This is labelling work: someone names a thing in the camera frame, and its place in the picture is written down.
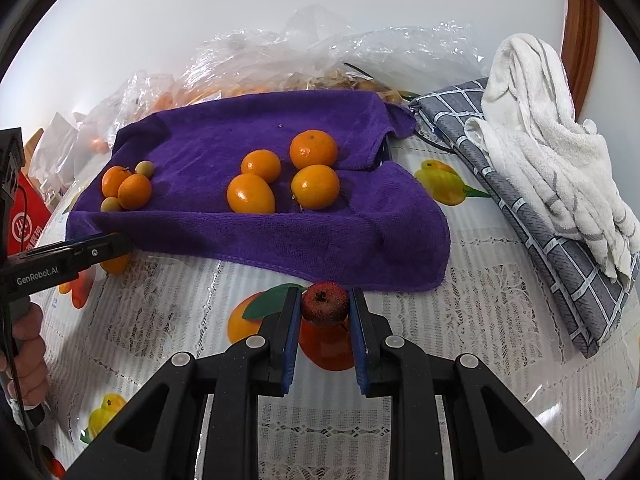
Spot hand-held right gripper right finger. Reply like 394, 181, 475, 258
348, 286, 586, 480

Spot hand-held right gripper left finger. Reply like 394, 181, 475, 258
65, 286, 302, 480

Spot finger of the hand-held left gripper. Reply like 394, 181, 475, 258
70, 232, 134, 278

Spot kumquat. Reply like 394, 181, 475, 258
100, 252, 132, 276

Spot red hawthorn fruit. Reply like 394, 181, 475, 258
300, 282, 350, 330

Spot small orange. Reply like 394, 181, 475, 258
101, 166, 132, 198
117, 173, 152, 211

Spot person's left hand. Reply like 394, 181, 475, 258
0, 302, 49, 408

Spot red packet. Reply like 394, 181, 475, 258
7, 170, 53, 256

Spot white plastic bags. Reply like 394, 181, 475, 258
27, 110, 83, 196

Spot lace fruit-print tablecloth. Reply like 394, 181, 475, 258
20, 130, 640, 480

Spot clear plastic bag of oranges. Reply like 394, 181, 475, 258
75, 72, 176, 161
172, 30, 301, 111

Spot purple towel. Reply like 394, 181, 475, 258
65, 89, 452, 292

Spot grey checked cloth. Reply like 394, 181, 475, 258
410, 77, 640, 359

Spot white towel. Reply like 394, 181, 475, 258
464, 33, 640, 291

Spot clear plastic bag of longans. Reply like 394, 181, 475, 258
280, 5, 483, 106

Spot brown door frame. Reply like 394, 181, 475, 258
562, 0, 601, 121

